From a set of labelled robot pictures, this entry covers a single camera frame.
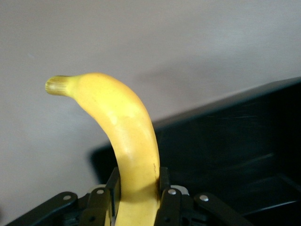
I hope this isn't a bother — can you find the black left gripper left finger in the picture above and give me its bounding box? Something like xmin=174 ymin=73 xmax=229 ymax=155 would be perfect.
xmin=4 ymin=167 xmax=122 ymax=226

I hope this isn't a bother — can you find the black plastic box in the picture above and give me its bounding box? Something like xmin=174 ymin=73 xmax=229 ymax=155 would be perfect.
xmin=90 ymin=76 xmax=301 ymax=226

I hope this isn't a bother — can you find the large table cover mat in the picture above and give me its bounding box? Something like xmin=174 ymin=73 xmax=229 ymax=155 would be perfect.
xmin=0 ymin=0 xmax=301 ymax=217

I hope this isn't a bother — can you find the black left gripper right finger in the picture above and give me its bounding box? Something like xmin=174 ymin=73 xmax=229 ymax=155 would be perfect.
xmin=155 ymin=166 xmax=256 ymax=226

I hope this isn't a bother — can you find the yellow banana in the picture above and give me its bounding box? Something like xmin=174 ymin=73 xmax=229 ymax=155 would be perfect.
xmin=44 ymin=72 xmax=161 ymax=226

